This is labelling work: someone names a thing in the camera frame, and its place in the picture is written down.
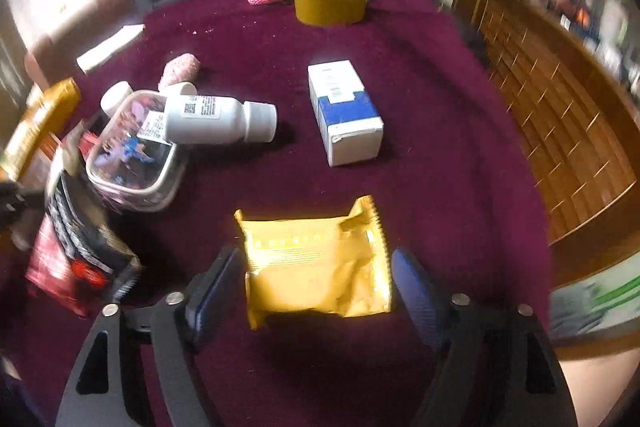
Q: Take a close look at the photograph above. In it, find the red foil packet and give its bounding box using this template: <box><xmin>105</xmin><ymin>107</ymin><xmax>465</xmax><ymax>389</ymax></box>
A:
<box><xmin>24</xmin><ymin>131</ymin><xmax>101</xmax><ymax>319</ymax></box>

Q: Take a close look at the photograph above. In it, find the black foil snack pouch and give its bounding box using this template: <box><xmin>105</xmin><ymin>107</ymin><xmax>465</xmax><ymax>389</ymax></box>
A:
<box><xmin>46</xmin><ymin>122</ymin><xmax>142</xmax><ymax>315</ymax></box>

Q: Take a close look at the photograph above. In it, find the yellow foil packet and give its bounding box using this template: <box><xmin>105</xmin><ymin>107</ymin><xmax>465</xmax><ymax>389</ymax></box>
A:
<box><xmin>234</xmin><ymin>195</ymin><xmax>393</xmax><ymax>329</ymax></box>

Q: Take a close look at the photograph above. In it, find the white blue medicine box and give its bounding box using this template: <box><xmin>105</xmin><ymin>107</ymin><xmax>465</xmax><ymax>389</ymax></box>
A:
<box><xmin>308</xmin><ymin>60</ymin><xmax>384</xmax><ymax>167</ymax></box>

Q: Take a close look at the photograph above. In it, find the large white plastic bottle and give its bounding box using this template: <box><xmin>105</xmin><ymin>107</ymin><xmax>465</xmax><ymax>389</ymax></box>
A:
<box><xmin>165</xmin><ymin>95</ymin><xmax>278</xmax><ymax>145</ymax></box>

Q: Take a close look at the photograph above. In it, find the white pill bottle red label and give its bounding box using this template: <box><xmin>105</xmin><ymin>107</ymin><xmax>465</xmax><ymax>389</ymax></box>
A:
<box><xmin>100</xmin><ymin>80</ymin><xmax>134</xmax><ymax>118</ymax></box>

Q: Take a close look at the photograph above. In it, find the small white bottle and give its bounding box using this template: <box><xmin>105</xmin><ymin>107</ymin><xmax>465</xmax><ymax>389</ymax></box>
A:
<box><xmin>162</xmin><ymin>82</ymin><xmax>198</xmax><ymax>98</ymax></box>

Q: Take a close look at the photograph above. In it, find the yellow taped cardboard tray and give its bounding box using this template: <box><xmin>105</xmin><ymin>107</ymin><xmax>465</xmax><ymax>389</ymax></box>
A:
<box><xmin>1</xmin><ymin>78</ymin><xmax>81</xmax><ymax>182</ymax></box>

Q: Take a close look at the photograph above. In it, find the pink fluffy pompom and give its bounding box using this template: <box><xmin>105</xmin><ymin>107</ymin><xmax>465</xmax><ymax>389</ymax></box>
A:
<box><xmin>158</xmin><ymin>53</ymin><xmax>201</xmax><ymax>93</ymax></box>

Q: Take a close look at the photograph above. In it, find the maroon armchair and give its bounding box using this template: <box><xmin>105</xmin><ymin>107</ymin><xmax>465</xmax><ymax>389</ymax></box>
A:
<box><xmin>24</xmin><ymin>0</ymin><xmax>137</xmax><ymax>91</ymax></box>

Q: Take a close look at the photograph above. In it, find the wooden shelf cabinet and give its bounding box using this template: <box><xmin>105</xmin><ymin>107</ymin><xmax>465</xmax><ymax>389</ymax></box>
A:
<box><xmin>454</xmin><ymin>0</ymin><xmax>639</xmax><ymax>287</ymax></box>

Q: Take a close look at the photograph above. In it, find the white paper booklet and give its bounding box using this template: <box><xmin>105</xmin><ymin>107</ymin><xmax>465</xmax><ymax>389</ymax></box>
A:
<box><xmin>77</xmin><ymin>24</ymin><xmax>145</xmax><ymax>72</ymax></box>

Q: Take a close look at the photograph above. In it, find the yellow tape roll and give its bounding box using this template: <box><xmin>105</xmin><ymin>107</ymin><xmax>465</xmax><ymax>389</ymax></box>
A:
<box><xmin>294</xmin><ymin>0</ymin><xmax>368</xmax><ymax>27</ymax></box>

